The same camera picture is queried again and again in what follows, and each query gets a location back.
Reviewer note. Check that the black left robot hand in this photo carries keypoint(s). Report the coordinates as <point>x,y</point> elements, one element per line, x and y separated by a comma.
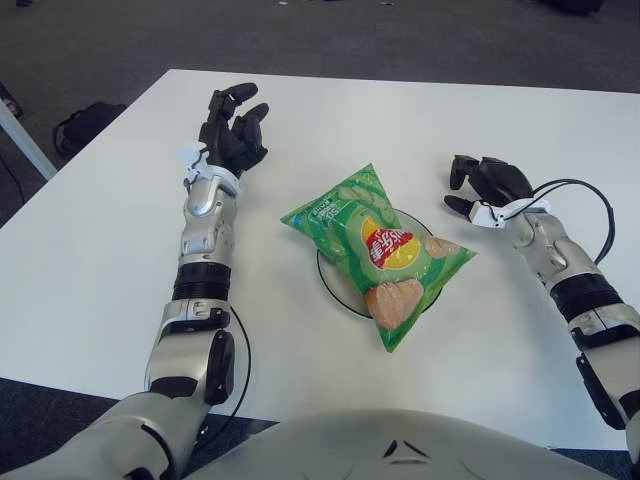
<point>230,142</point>

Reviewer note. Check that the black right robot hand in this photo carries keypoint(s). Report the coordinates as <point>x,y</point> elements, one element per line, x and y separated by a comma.
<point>502,182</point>

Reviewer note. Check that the green potato chip bag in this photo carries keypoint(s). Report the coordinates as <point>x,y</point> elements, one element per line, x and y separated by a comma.
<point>350,240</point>

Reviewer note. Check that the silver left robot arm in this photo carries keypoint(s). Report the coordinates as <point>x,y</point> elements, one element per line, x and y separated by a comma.
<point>205,225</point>

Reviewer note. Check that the white plate with black rim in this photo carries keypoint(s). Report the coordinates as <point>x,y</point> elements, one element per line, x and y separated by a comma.
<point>335,280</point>

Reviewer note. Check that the black bag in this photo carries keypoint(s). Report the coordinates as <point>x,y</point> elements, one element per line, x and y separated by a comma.
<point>85,125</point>

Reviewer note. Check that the white table leg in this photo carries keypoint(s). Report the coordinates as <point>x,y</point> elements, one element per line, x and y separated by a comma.
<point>30,150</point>

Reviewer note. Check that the white robot torso shell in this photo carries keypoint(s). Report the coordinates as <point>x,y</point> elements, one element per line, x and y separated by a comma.
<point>325,445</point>

